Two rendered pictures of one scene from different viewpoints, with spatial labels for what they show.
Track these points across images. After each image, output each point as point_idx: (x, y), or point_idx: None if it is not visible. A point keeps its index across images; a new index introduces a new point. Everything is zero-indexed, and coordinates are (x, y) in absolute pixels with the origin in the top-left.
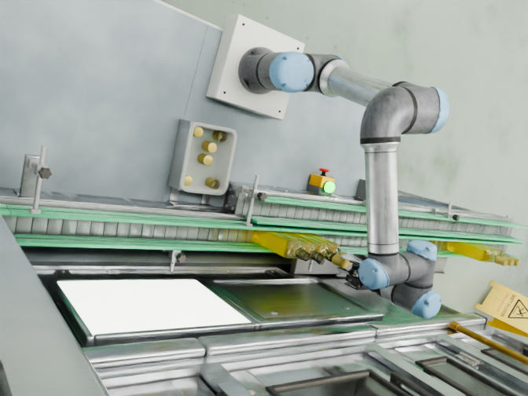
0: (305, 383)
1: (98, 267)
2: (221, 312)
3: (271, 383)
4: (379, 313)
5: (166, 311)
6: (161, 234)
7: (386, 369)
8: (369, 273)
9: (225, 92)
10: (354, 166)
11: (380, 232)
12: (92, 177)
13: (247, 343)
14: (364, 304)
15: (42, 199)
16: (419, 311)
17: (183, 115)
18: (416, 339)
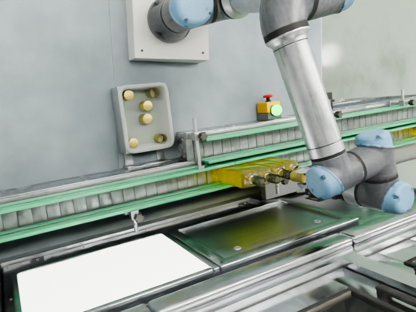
0: None
1: (74, 245)
2: (180, 263)
3: None
4: (352, 218)
5: (120, 278)
6: (120, 199)
7: (370, 281)
8: (317, 182)
9: (142, 50)
10: None
11: (316, 134)
12: (43, 165)
13: (202, 294)
14: (336, 212)
15: None
16: (390, 208)
17: (112, 85)
18: (400, 236)
